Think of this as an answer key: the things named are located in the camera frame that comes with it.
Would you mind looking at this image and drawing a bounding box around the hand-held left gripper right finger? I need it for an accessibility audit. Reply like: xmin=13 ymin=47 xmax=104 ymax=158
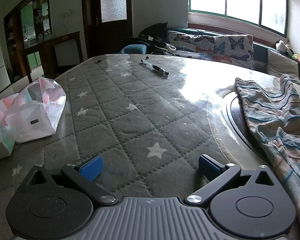
xmin=185 ymin=154 xmax=284 ymax=206

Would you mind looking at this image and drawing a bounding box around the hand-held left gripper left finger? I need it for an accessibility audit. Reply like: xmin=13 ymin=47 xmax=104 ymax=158
xmin=22 ymin=154 xmax=118 ymax=206

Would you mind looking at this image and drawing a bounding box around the striped blue beige garment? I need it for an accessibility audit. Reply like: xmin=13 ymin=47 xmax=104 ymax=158
xmin=234 ymin=74 xmax=300 ymax=240

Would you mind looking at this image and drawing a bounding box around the round black inset cooktop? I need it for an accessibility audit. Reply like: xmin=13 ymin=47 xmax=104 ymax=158
xmin=216 ymin=90 xmax=275 ymax=167

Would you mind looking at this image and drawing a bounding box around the pink white plastic bag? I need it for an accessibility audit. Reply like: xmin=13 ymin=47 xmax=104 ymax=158
xmin=0 ymin=76 xmax=67 ymax=144

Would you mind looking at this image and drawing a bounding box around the white tissue box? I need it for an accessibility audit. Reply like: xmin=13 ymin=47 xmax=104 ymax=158
xmin=0 ymin=129 xmax=16 ymax=163

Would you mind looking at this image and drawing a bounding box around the clear black pen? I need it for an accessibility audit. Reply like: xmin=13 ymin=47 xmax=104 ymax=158
xmin=140 ymin=59 xmax=170 ymax=76

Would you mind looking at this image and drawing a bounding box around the white panel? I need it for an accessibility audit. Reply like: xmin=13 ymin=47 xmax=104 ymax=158
xmin=53 ymin=39 xmax=81 ymax=67

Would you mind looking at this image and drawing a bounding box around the butterfly print pillow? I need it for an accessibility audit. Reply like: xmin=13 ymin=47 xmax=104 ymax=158
xmin=212 ymin=34 xmax=256 ymax=71

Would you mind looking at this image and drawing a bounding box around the butterfly print blanket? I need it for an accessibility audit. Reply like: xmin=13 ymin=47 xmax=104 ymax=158
xmin=165 ymin=30 xmax=217 ymax=61

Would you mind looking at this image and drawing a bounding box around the teal sofa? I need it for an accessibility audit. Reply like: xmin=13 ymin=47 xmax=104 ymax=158
xmin=120 ymin=27 xmax=300 ymax=87

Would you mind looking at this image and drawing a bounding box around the grey pillow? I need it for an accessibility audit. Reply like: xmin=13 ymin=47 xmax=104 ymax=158
xmin=267 ymin=49 xmax=300 ymax=85

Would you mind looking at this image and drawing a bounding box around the blue cushion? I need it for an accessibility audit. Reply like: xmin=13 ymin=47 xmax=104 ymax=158
xmin=120 ymin=44 xmax=147 ymax=55

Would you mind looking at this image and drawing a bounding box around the dark wooden side table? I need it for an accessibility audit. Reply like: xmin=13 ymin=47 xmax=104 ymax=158
xmin=21 ymin=31 xmax=84 ymax=83

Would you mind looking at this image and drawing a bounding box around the white plush toy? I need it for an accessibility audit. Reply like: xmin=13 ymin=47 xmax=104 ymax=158
xmin=275 ymin=39 xmax=294 ymax=57

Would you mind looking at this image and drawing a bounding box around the black bag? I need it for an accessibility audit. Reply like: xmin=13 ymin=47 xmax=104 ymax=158
xmin=126 ymin=22 xmax=176 ymax=56

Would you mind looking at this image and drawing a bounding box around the dark wooden door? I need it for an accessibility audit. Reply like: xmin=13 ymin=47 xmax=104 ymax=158
xmin=81 ymin=0 xmax=133 ymax=58

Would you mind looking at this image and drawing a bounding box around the wooden glass display cabinet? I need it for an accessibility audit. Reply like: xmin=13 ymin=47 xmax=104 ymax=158
xmin=3 ymin=0 xmax=53 ymax=78

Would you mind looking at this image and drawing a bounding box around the green framed window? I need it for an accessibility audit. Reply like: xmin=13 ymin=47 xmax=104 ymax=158
xmin=187 ymin=0 xmax=290 ymax=37

